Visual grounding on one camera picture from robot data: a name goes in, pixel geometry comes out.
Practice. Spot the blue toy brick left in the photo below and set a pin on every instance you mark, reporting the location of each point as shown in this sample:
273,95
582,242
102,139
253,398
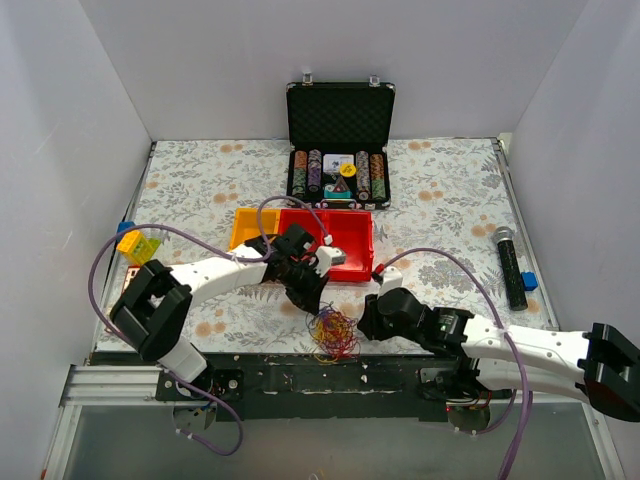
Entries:
124,225

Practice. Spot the red plastic bin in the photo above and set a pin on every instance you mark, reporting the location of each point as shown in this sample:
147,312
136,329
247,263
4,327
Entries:
306,220
352,232

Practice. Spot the red white toy house block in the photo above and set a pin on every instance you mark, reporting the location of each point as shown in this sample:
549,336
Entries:
130,274

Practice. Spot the blue toy brick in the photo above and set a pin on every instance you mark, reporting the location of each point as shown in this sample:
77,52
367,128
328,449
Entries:
529,281
124,225

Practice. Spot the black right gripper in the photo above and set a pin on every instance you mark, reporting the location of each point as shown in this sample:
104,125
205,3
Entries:
370,320

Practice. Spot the black poker chip case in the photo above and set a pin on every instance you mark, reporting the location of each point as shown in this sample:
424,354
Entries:
338,143

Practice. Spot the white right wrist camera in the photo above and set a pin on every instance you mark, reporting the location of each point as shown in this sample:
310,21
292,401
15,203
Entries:
388,279

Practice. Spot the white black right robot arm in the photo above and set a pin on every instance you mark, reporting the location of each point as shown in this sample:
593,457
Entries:
599,367

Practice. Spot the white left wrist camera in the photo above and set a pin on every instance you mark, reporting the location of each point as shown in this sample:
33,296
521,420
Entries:
328,257

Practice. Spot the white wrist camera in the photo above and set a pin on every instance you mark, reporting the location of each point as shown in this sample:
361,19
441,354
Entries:
328,257
388,279

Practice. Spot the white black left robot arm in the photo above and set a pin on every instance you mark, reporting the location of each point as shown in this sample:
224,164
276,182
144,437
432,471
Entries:
152,310

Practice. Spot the aluminium frame rail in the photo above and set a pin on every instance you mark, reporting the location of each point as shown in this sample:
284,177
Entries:
110,386

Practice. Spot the black handheld microphone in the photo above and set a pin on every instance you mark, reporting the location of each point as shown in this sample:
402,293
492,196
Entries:
514,284

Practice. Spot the floral table mat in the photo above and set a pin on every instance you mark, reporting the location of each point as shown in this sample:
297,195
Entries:
447,198

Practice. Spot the yellow plastic bin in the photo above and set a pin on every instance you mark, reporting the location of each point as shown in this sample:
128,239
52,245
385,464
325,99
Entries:
245,224

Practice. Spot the blue toy brick right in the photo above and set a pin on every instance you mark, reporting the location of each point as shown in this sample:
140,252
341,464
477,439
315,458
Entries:
529,281

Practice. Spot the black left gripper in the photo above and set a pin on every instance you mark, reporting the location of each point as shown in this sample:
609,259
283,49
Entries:
304,282

